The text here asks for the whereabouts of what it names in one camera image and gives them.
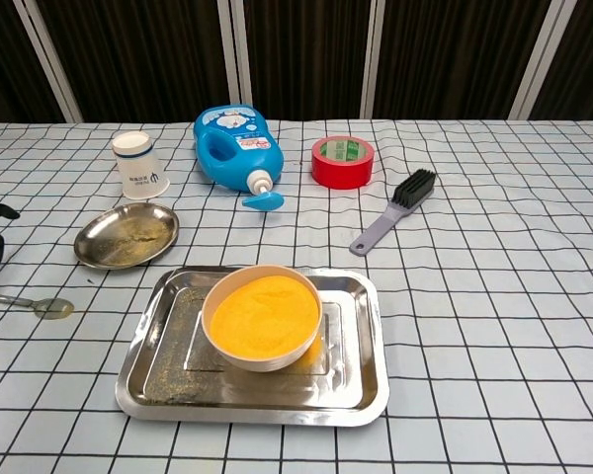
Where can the metal spoon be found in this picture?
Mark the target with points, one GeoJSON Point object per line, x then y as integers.
{"type": "Point", "coordinates": [54, 307]}

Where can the beige round bowl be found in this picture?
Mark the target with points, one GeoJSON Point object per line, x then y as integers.
{"type": "Point", "coordinates": [257, 363]}

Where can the round steel plate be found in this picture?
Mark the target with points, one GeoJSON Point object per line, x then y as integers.
{"type": "Point", "coordinates": [123, 237]}

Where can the white paper cup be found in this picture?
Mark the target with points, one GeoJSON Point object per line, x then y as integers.
{"type": "Point", "coordinates": [141, 173]}

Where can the blue pump detergent bottle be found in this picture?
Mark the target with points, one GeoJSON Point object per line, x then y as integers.
{"type": "Point", "coordinates": [242, 158]}

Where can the red tape roll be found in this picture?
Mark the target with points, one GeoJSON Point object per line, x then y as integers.
{"type": "Point", "coordinates": [341, 173]}

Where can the black folding partition screen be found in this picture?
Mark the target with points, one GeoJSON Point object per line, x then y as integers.
{"type": "Point", "coordinates": [301, 49]}

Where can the rectangular steel tray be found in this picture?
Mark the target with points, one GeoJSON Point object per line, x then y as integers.
{"type": "Point", "coordinates": [346, 395]}

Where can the grey brush black bristles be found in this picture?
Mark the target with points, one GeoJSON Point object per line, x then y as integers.
{"type": "Point", "coordinates": [385, 219]}

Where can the white black checkered tablecloth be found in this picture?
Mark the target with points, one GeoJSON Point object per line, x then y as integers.
{"type": "Point", "coordinates": [474, 345]}

